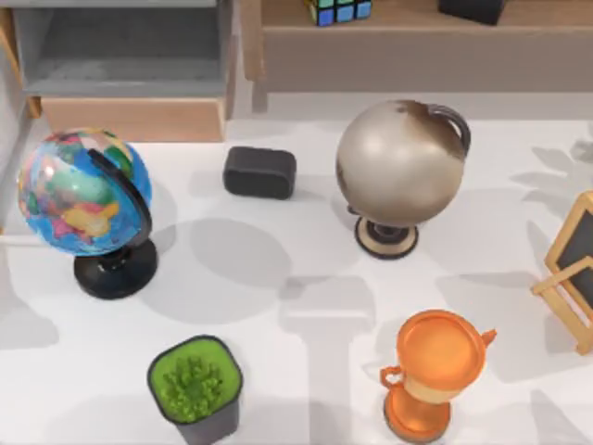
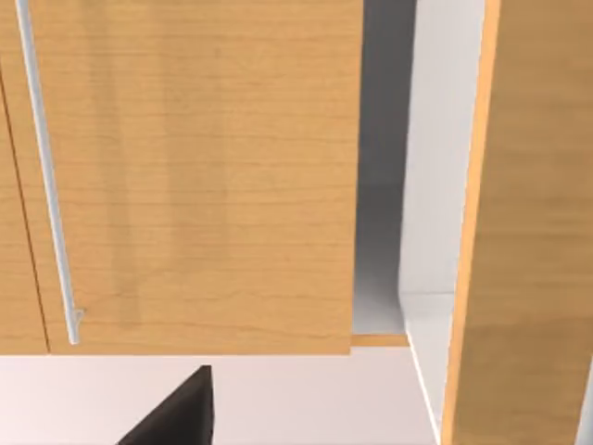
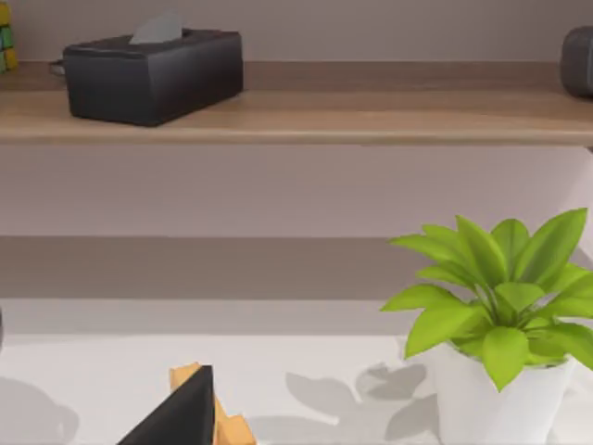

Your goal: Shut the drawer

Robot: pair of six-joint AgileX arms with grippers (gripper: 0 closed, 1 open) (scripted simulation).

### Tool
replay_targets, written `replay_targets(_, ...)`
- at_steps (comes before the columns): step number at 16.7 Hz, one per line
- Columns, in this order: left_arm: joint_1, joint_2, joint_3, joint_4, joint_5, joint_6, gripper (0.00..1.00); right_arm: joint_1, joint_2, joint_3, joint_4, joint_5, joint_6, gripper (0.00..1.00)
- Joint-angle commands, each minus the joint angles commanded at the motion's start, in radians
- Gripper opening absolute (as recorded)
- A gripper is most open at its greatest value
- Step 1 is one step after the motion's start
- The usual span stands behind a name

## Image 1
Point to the black rounded box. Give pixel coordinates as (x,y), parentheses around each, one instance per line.
(259,172)

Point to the beige brown globe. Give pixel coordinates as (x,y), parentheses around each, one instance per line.
(398,162)

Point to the green plant in black pot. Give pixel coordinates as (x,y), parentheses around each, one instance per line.
(197,387)

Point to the pale wooden drawer front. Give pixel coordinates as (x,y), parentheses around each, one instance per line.
(132,118)

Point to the orange trophy cup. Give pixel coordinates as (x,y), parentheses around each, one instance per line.
(435,366)

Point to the wooden open shelf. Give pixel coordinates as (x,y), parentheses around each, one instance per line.
(417,51)

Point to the colourful puzzle cube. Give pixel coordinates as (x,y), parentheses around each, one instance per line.
(338,10)

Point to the blue colourful globe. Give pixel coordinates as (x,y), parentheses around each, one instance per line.
(79,194)

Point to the wooden framed blackboard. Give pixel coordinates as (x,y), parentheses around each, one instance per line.
(572,259)

